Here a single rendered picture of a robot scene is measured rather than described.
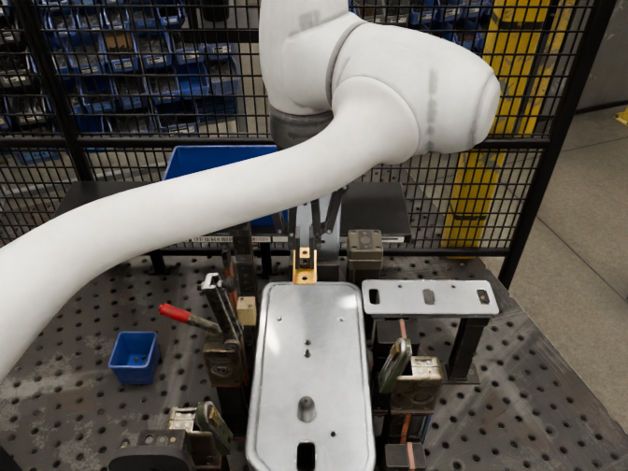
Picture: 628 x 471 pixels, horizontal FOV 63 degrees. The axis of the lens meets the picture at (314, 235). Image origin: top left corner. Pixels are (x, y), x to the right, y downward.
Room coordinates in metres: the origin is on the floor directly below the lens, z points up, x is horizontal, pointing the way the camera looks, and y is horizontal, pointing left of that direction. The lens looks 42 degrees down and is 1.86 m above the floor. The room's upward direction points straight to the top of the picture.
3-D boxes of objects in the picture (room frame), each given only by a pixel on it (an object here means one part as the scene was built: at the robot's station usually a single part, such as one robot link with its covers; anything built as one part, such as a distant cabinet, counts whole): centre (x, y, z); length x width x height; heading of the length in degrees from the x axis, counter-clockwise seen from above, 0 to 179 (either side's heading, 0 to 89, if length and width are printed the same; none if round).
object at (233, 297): (0.70, 0.17, 0.95); 0.03 x 0.01 x 0.50; 0
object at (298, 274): (0.60, 0.02, 1.25); 0.08 x 0.04 x 0.01; 0
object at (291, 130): (0.61, 0.01, 1.52); 0.09 x 0.09 x 0.06
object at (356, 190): (1.03, 0.21, 1.02); 0.90 x 0.22 x 0.03; 90
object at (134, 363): (0.76, 0.45, 0.74); 0.11 x 0.10 x 0.09; 0
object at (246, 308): (0.68, 0.14, 0.88); 0.04 x 0.04 x 0.36; 0
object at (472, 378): (0.75, -0.37, 0.84); 0.11 x 0.06 x 0.29; 90
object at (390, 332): (0.67, -0.18, 0.84); 0.11 x 0.10 x 0.28; 90
